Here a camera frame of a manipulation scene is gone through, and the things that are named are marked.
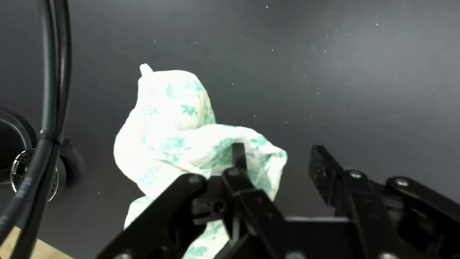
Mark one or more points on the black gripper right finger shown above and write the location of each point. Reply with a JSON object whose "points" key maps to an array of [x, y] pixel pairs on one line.
{"points": [[352, 196]]}

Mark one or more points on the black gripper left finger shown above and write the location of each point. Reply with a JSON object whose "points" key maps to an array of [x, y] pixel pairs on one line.
{"points": [[256, 227]]}

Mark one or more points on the white green-patterned towel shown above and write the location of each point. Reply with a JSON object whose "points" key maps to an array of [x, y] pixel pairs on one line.
{"points": [[172, 130]]}

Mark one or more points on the small round black lid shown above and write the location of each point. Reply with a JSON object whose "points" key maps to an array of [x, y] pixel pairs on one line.
{"points": [[17, 141]]}

